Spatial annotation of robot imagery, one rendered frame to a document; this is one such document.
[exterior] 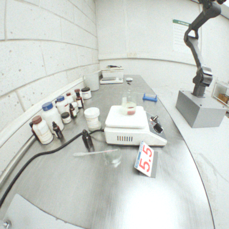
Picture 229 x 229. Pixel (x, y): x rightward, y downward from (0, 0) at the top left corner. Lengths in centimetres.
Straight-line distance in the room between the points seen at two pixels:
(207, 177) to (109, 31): 186
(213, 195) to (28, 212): 47
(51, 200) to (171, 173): 32
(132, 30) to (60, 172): 180
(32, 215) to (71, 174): 16
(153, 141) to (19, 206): 44
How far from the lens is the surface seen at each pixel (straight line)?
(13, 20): 62
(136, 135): 29
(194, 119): 48
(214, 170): 39
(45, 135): 41
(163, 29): 189
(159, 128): 32
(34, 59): 61
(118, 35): 175
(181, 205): 29
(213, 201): 35
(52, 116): 42
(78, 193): 28
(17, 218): 36
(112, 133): 29
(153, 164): 30
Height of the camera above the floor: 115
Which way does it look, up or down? 32 degrees down
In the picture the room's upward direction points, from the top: 4 degrees counter-clockwise
